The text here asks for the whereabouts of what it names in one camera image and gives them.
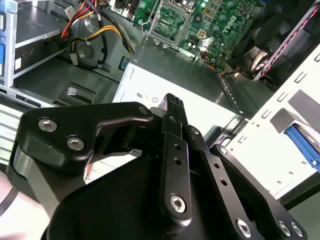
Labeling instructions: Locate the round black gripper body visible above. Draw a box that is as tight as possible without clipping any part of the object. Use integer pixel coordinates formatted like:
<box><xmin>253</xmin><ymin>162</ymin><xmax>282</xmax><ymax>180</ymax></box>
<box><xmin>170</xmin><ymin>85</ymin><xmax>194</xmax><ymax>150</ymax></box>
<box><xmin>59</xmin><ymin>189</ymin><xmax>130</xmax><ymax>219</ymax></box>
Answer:
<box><xmin>47</xmin><ymin>121</ymin><xmax>233</xmax><ymax>240</ymax></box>

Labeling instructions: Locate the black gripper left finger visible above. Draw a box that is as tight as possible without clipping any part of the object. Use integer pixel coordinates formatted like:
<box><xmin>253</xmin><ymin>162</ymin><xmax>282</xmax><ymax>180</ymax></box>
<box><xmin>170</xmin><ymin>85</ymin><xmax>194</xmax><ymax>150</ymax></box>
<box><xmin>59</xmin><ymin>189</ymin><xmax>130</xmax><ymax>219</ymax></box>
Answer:
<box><xmin>7</xmin><ymin>93</ymin><xmax>193</xmax><ymax>223</ymax></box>

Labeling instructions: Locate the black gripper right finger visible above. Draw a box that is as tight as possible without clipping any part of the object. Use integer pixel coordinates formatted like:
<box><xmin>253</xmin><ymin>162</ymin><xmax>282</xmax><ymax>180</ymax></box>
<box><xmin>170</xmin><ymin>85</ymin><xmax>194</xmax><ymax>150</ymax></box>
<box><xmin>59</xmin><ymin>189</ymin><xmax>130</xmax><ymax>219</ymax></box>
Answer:
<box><xmin>177</xmin><ymin>97</ymin><xmax>309</xmax><ymax>240</ymax></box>

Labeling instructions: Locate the hard disk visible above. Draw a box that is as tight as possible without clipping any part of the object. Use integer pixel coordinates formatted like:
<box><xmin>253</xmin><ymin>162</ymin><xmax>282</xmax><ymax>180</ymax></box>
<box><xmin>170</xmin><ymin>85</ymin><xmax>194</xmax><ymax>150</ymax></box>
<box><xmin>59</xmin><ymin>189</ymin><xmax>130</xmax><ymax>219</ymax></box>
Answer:
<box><xmin>283</xmin><ymin>123</ymin><xmax>320</xmax><ymax>175</ymax></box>

